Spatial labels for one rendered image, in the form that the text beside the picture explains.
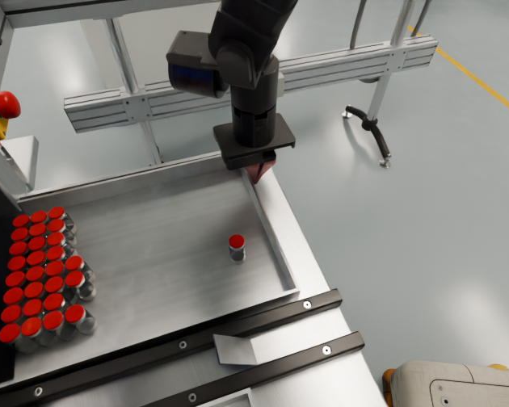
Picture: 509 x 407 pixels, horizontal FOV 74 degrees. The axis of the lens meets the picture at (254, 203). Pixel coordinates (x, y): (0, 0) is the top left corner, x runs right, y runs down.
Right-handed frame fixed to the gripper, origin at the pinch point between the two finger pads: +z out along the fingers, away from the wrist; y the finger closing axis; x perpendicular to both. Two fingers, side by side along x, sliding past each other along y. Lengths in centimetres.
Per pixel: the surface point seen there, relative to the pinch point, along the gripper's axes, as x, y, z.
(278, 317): 21.9, 4.1, 0.4
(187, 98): -84, 0, 42
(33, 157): -20.1, 35.2, 3.6
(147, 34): -143, 8, 42
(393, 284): -3, -62, 91
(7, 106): -16.5, 32.3, -9.4
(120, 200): -4.2, 20.9, 2.5
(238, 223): 6.0, 4.3, 2.4
